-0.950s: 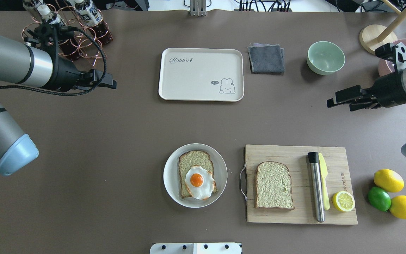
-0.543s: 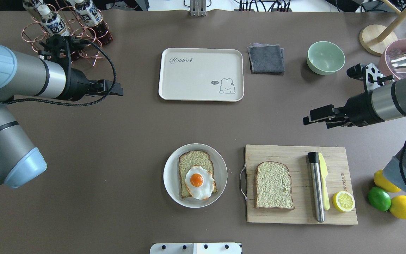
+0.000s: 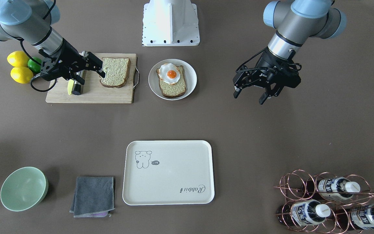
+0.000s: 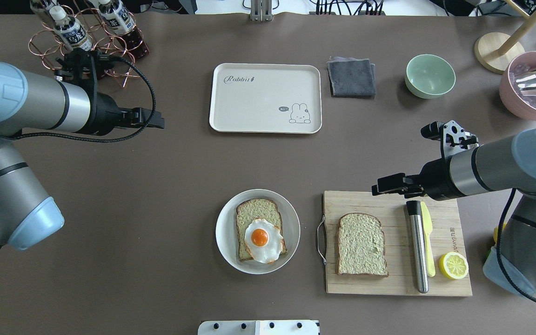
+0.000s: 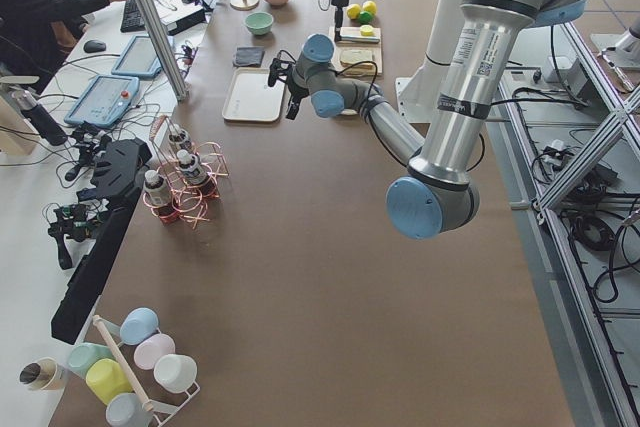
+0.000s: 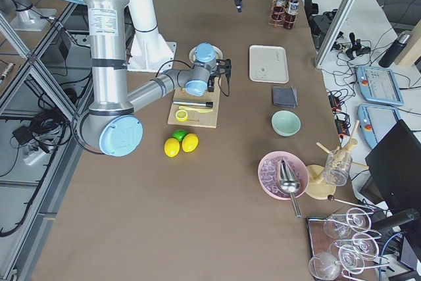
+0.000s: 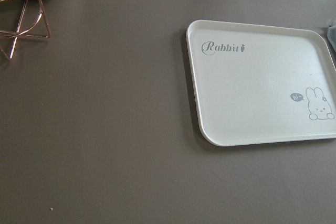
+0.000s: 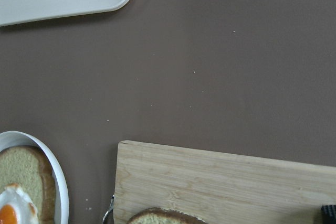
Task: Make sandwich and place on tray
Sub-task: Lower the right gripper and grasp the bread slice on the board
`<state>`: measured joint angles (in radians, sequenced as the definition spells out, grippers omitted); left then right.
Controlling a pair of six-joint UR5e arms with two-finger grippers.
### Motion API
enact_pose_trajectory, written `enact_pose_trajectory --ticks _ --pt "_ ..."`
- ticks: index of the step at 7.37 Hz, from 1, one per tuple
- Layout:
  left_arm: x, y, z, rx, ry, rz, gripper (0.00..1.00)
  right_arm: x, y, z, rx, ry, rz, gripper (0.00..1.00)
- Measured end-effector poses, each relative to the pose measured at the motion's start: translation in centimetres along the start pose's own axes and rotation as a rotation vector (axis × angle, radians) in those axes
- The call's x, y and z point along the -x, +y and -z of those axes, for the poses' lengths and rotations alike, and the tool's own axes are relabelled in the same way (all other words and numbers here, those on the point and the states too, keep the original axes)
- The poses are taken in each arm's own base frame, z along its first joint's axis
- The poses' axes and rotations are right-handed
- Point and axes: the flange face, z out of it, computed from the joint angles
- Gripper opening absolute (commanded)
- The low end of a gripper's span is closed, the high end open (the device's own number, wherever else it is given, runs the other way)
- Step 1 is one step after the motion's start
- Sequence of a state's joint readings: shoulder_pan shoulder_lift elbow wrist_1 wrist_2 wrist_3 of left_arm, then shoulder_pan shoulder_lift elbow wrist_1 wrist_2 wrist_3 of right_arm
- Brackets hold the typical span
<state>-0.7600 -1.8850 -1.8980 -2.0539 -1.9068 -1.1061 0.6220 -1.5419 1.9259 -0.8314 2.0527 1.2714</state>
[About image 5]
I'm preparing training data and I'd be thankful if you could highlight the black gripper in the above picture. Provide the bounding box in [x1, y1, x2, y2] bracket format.
[331, 0, 349, 42]
[286, 71, 306, 120]

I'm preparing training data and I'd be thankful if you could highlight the bread slice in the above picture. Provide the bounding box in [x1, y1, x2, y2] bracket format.
[339, 48, 374, 67]

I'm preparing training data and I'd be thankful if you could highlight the white oval plate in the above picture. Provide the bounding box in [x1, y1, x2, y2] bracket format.
[339, 108, 360, 116]

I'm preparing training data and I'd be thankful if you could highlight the cream rabbit serving tray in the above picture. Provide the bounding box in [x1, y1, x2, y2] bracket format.
[221, 67, 285, 123]

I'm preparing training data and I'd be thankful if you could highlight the yellow lemon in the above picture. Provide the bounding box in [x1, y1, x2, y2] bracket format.
[346, 3, 362, 20]

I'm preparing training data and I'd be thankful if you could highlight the half cut lemon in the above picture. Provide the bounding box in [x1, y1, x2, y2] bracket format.
[359, 24, 375, 37]

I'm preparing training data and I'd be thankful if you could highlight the bamboo cutting board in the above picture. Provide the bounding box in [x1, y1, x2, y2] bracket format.
[332, 26, 383, 77]

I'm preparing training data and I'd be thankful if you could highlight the grey folded cloth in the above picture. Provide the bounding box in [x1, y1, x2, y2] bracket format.
[233, 46, 265, 67]

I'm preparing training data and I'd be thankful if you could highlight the mint green bowl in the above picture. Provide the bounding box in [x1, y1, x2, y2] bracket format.
[244, 12, 274, 36]

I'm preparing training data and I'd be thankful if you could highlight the dark drink bottle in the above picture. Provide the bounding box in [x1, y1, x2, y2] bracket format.
[144, 169, 179, 224]
[168, 128, 194, 154]
[177, 150, 216, 198]

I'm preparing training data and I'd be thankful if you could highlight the blue teach pendant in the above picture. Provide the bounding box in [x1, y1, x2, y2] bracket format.
[111, 35, 161, 80]
[64, 75, 140, 128]

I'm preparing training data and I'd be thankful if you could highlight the black keyboard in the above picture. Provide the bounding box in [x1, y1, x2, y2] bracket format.
[120, 0, 145, 33]

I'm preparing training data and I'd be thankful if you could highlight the black computer mouse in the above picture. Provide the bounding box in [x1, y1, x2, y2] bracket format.
[83, 40, 107, 53]

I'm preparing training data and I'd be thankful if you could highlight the black water bottle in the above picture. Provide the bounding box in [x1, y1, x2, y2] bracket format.
[13, 90, 68, 146]

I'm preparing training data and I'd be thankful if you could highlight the light blue plastic cup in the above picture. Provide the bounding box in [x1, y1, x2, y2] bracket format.
[120, 307, 159, 346]

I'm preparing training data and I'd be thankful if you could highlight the seated person in black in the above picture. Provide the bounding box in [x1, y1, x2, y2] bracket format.
[1, 0, 126, 93]

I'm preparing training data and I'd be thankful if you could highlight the pink plastic cup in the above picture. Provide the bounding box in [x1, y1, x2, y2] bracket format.
[133, 333, 175, 370]

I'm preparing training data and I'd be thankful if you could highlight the white plastic cup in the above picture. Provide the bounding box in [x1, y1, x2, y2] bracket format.
[153, 354, 197, 393]

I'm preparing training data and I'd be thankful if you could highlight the mint green plastic cup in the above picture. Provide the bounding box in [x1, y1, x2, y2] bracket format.
[67, 342, 114, 378]

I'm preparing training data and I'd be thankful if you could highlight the yellow plastic cup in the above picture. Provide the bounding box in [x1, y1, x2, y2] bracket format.
[85, 358, 133, 405]

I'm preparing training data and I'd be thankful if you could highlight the grey plastic cup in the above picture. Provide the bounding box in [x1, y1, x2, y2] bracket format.
[105, 393, 152, 427]

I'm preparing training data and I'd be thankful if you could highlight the paper cup with metal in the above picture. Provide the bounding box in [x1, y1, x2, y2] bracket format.
[19, 357, 67, 391]

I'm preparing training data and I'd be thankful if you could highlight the steel handled knife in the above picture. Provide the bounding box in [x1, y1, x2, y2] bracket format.
[339, 34, 381, 44]

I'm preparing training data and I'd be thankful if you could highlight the copper wire bottle rack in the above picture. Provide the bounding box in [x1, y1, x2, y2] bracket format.
[142, 115, 229, 228]

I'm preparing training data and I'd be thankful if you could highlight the aluminium frame post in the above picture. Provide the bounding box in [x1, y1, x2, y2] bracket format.
[135, 0, 188, 102]

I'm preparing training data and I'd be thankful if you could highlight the wooden rack handle rod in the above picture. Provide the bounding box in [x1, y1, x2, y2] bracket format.
[92, 315, 154, 412]

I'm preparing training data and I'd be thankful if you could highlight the white wire cup rack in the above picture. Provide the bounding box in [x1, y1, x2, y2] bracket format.
[107, 322, 201, 426]

